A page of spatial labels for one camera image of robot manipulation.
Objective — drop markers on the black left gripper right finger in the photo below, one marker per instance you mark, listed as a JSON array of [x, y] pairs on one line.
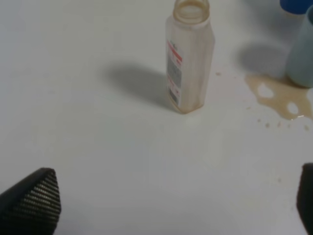
[[304, 200]]

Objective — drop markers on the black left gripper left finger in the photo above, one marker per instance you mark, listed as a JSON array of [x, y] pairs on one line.
[[32, 206]]

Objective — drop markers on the brown spilled drink puddle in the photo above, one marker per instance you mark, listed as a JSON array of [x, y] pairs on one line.
[[272, 101]]

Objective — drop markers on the teal plastic cup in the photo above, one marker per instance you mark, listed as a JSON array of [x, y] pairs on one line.
[[299, 67]]

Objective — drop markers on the clear bottle with pink label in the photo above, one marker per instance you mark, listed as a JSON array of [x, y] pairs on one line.
[[189, 51]]

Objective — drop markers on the blue sleeved paper cup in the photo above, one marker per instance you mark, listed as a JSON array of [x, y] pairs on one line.
[[298, 7]]

